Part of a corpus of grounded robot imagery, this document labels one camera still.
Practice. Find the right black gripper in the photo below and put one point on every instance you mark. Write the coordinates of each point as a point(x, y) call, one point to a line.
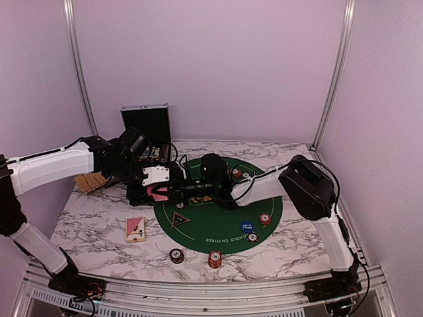
point(177, 192)

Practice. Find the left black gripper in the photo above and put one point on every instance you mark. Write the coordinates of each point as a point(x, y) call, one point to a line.
point(139, 197)

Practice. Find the black triangular all-in button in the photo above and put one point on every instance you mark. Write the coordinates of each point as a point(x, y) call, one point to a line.
point(179, 219)

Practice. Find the dark brown poker chip stack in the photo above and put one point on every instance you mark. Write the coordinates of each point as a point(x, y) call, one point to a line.
point(176, 256)

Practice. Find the red poker chip stack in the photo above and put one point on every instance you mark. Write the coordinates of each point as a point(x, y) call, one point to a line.
point(215, 259)

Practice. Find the red playing card deck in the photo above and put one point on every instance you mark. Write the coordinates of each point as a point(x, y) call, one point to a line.
point(158, 193)

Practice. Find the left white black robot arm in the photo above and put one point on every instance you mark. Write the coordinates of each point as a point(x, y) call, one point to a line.
point(117, 157)

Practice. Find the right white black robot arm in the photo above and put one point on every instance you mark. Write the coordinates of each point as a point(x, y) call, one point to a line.
point(313, 194)

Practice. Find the playing card box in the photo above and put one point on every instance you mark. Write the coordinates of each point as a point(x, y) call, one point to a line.
point(135, 230)

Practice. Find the round green poker mat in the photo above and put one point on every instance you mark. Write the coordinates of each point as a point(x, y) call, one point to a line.
point(215, 225)

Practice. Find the blue card deck in case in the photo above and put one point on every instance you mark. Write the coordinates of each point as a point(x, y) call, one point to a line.
point(150, 155)

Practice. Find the dark red chip row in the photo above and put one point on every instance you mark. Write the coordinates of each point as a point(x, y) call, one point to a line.
point(164, 153)

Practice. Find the woven bamboo tray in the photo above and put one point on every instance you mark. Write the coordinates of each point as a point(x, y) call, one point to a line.
point(92, 181)

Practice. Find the aluminium poker chip case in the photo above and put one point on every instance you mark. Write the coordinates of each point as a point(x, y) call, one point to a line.
point(152, 121)

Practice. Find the blue round blind button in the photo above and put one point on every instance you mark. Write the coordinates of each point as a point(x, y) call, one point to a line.
point(247, 227)

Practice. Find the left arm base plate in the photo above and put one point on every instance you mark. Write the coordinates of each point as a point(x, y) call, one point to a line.
point(81, 287)

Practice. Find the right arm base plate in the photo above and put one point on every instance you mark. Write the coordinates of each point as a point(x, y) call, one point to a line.
point(330, 288)

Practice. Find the left aluminium frame post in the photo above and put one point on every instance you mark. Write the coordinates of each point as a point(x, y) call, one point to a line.
point(71, 27)

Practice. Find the aluminium frame post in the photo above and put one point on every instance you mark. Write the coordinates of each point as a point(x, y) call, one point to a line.
point(341, 55)
point(71, 27)

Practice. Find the right aluminium frame post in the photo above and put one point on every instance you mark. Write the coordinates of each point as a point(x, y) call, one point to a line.
point(341, 55)

